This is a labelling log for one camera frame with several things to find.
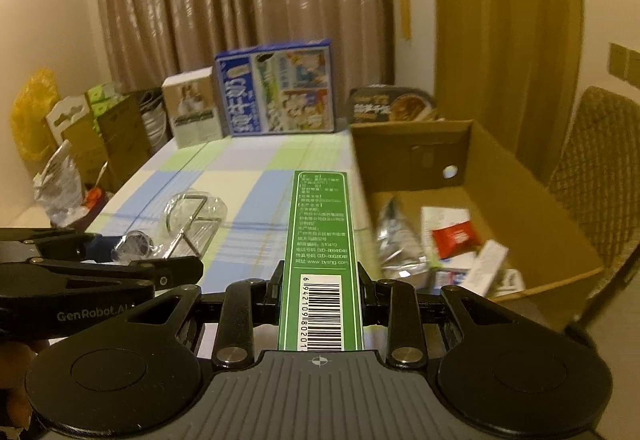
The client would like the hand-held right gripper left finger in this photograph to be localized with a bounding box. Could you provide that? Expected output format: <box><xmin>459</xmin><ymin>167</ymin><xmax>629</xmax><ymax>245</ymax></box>
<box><xmin>127</xmin><ymin>260</ymin><xmax>287</xmax><ymax>370</ymax></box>

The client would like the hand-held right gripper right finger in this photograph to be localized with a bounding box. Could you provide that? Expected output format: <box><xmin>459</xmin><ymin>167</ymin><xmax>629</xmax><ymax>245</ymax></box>
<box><xmin>356</xmin><ymin>260</ymin><xmax>521</xmax><ymax>370</ymax></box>

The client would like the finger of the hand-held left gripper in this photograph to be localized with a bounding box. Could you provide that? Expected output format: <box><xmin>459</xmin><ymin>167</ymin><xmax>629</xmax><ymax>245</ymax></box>
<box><xmin>0</xmin><ymin>256</ymin><xmax>205</xmax><ymax>307</ymax></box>
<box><xmin>0</xmin><ymin>228</ymin><xmax>118</xmax><ymax>266</ymax></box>

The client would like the green long box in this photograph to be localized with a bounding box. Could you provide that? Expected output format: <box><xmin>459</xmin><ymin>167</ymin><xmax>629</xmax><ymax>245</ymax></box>
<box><xmin>277</xmin><ymin>170</ymin><xmax>366</xmax><ymax>352</ymax></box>

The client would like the red snack packet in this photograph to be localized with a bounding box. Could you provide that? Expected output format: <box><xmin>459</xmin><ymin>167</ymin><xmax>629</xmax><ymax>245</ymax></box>
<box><xmin>432</xmin><ymin>222</ymin><xmax>476</xmax><ymax>256</ymax></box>

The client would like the white small box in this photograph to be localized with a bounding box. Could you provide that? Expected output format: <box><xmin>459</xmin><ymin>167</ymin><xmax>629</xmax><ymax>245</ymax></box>
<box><xmin>467</xmin><ymin>240</ymin><xmax>510</xmax><ymax>297</ymax></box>

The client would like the cardboard box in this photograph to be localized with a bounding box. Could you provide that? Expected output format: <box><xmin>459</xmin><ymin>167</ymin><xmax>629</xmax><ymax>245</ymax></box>
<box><xmin>349</xmin><ymin>119</ymin><xmax>606</xmax><ymax>333</ymax></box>

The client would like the person's left hand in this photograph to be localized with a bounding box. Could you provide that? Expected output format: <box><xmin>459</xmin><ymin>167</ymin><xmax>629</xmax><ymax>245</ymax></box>
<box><xmin>0</xmin><ymin>339</ymin><xmax>51</xmax><ymax>426</ymax></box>

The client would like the white crumpled plastic bag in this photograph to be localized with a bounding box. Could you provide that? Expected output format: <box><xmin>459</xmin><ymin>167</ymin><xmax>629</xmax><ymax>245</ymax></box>
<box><xmin>32</xmin><ymin>140</ymin><xmax>86</xmax><ymax>226</ymax></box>

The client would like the brown cardboard carton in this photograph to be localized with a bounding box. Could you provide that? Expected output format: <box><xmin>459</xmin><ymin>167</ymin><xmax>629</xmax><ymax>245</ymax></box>
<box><xmin>62</xmin><ymin>120</ymin><xmax>108</xmax><ymax>191</ymax></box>
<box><xmin>97</xmin><ymin>92</ymin><xmax>153</xmax><ymax>181</ymax></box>

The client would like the striped shopping bag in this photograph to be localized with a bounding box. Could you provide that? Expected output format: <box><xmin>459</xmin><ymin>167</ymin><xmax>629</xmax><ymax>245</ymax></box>
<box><xmin>140</xmin><ymin>89</ymin><xmax>173</xmax><ymax>152</ymax></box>

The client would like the yellow plastic bag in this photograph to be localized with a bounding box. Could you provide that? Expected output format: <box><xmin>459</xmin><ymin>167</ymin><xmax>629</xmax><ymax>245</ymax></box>
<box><xmin>11</xmin><ymin>68</ymin><xmax>63</xmax><ymax>163</ymax></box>

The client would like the light green carton pack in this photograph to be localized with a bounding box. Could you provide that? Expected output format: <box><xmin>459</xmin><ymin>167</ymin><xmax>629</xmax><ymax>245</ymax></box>
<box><xmin>85</xmin><ymin>82</ymin><xmax>126</xmax><ymax>121</ymax></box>

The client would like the white photo print box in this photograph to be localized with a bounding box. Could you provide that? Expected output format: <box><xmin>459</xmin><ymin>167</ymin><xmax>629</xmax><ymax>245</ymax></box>
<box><xmin>161</xmin><ymin>67</ymin><xmax>223</xmax><ymax>150</ymax></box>

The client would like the black instant meal bowl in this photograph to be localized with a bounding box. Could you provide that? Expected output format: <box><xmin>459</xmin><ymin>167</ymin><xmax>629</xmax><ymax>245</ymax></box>
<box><xmin>347</xmin><ymin>85</ymin><xmax>441</xmax><ymax>125</ymax></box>

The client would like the blue milk carton case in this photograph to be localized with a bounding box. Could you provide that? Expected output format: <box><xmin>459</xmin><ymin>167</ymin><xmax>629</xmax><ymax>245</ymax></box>
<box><xmin>214</xmin><ymin>38</ymin><xmax>336</xmax><ymax>137</ymax></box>

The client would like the quilted cover chair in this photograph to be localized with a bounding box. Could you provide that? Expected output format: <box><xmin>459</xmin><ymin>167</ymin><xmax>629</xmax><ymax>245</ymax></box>
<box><xmin>545</xmin><ymin>86</ymin><xmax>640</xmax><ymax>271</ymax></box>

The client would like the wooden door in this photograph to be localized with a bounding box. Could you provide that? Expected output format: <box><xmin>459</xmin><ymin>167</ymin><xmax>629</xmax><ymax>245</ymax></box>
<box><xmin>430</xmin><ymin>0</ymin><xmax>586</xmax><ymax>181</ymax></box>

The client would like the yellow wall strip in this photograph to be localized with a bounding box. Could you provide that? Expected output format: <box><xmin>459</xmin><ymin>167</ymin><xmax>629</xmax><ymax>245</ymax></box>
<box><xmin>398</xmin><ymin>0</ymin><xmax>412</xmax><ymax>41</ymax></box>

